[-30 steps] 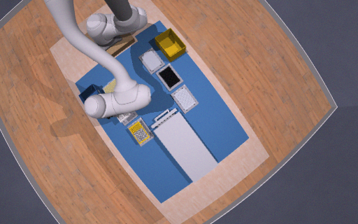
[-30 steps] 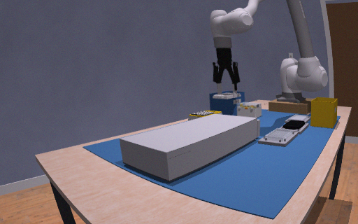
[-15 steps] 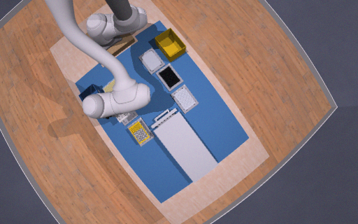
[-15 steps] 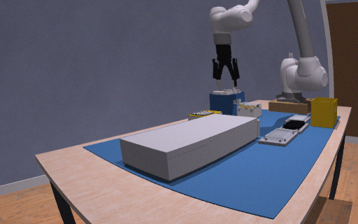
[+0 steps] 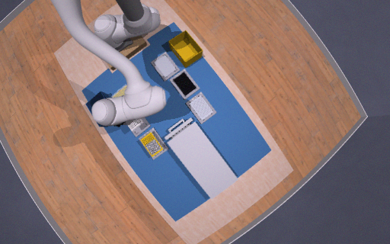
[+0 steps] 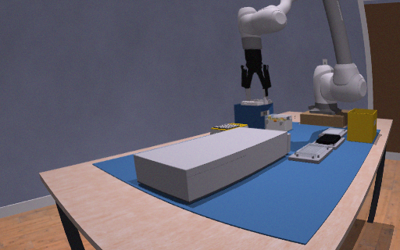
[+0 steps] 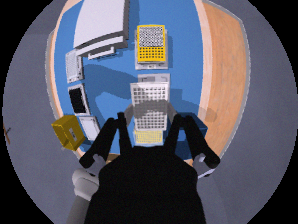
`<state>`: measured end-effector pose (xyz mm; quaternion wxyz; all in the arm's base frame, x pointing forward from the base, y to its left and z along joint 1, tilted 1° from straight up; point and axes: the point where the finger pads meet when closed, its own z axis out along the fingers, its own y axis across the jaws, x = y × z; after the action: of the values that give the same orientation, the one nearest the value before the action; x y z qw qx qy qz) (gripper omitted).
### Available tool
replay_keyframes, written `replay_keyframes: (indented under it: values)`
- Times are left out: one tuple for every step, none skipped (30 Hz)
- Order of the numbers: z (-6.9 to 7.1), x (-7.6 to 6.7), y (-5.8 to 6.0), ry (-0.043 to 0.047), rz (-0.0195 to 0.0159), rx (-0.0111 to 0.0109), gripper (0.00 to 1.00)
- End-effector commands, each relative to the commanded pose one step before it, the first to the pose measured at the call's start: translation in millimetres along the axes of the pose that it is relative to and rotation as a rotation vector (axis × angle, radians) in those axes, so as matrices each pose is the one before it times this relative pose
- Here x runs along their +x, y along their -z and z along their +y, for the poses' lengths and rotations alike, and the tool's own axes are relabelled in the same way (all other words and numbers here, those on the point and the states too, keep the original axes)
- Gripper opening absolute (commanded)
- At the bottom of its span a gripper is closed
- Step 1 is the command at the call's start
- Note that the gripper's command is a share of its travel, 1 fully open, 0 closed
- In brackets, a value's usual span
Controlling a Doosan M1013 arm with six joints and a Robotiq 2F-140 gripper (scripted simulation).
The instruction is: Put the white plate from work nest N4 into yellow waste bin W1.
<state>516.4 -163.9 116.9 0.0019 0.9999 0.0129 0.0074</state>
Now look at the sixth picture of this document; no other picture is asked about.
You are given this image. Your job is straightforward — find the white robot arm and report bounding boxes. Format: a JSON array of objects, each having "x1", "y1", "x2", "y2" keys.
[{"x1": 237, "y1": 0, "x2": 367, "y2": 115}]

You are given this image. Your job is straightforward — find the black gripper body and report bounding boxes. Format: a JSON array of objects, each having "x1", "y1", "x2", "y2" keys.
[{"x1": 245, "y1": 49, "x2": 263, "y2": 73}]

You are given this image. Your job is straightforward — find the dark blue box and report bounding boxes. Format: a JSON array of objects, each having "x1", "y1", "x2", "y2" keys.
[{"x1": 234, "y1": 103, "x2": 273, "y2": 129}]

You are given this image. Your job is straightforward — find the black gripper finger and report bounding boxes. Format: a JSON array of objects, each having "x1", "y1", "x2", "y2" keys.
[
  {"x1": 241, "y1": 65, "x2": 254, "y2": 101},
  {"x1": 253, "y1": 64, "x2": 271, "y2": 105}
]

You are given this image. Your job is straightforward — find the blue rectangular bench mat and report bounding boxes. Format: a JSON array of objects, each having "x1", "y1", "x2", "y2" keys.
[{"x1": 92, "y1": 122, "x2": 380, "y2": 245}]

